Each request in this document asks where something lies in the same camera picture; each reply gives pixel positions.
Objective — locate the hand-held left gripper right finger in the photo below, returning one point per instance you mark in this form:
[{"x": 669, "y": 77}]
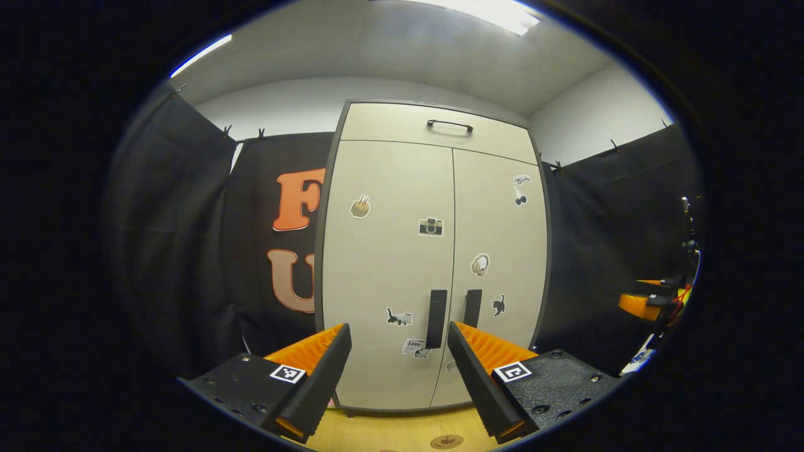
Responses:
[{"x": 480, "y": 383}]

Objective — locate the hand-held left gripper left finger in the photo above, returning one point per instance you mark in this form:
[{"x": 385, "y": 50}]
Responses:
[{"x": 320, "y": 380}]

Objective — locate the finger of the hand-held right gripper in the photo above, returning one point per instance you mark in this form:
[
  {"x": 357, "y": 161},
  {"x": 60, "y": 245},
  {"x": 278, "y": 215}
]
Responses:
[
  {"x": 659, "y": 283},
  {"x": 637, "y": 306}
]

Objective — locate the white cabinet door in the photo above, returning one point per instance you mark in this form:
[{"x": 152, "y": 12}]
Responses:
[
  {"x": 502, "y": 238},
  {"x": 389, "y": 263}
]

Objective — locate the round brown coaster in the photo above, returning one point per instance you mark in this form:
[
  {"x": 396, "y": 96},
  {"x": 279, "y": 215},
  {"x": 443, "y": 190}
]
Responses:
[{"x": 446, "y": 442}]

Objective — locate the white cabinet with dark interior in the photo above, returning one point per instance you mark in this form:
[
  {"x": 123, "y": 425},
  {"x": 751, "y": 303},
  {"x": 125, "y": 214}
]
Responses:
[{"x": 333, "y": 188}]

